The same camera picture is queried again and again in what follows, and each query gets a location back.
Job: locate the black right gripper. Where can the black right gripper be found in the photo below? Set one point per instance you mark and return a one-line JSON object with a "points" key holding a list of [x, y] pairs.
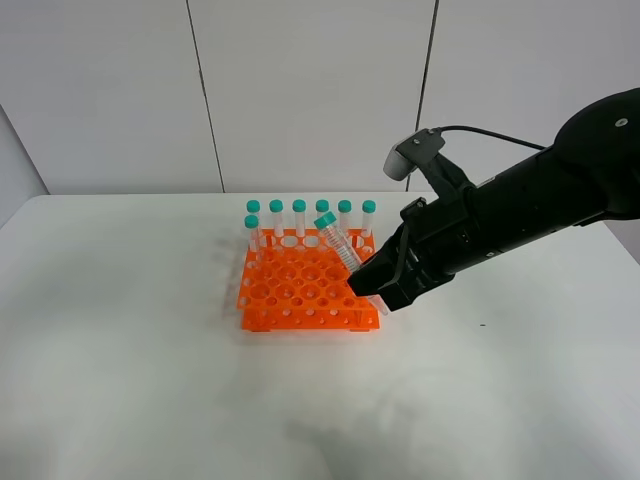
{"points": [[435, 242]]}

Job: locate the teal capped test tube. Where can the teal capped test tube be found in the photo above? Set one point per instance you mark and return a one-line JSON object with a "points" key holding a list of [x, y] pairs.
{"points": [[351, 250]]}

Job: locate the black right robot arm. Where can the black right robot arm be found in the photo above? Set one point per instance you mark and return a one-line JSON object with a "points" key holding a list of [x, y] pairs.
{"points": [[589, 174]]}

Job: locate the back row tube far right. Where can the back row tube far right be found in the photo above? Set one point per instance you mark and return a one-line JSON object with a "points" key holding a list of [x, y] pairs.
{"points": [[368, 211]]}

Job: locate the orange plastic test tube rack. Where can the orange plastic test tube rack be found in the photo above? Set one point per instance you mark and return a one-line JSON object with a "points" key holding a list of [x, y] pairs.
{"points": [[294, 283]]}

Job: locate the second row tube left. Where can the second row tube left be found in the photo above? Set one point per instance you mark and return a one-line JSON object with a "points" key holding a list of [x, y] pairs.
{"points": [[252, 224]]}

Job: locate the back row tube far left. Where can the back row tube far left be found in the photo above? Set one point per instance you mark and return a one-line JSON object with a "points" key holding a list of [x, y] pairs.
{"points": [[253, 207]]}

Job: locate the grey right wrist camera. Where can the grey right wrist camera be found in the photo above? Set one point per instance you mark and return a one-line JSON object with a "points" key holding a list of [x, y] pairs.
{"points": [[415, 152]]}

